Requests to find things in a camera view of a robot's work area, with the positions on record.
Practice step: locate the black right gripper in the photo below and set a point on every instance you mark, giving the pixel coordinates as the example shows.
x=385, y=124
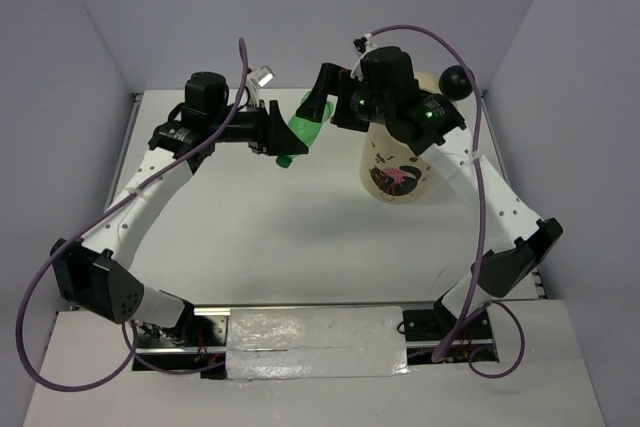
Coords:
x=334, y=80

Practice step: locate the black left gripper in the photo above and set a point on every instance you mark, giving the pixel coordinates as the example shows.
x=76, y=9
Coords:
x=273, y=135

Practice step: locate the green plastic bottle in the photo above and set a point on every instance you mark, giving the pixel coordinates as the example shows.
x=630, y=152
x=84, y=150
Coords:
x=307, y=131

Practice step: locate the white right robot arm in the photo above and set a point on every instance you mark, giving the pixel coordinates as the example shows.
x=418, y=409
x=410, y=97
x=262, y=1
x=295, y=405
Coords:
x=512, y=238

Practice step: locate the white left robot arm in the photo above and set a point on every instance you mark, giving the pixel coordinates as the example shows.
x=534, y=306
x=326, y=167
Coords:
x=93, y=273

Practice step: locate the cream bin with black ears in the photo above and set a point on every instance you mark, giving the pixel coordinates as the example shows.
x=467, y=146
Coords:
x=389, y=171

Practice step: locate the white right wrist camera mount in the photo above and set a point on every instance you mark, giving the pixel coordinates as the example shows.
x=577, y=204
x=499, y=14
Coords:
x=363, y=46

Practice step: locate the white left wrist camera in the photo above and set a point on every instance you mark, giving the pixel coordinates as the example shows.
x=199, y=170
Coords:
x=256, y=80

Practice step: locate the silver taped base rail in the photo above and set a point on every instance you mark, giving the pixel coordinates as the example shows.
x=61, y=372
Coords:
x=296, y=342

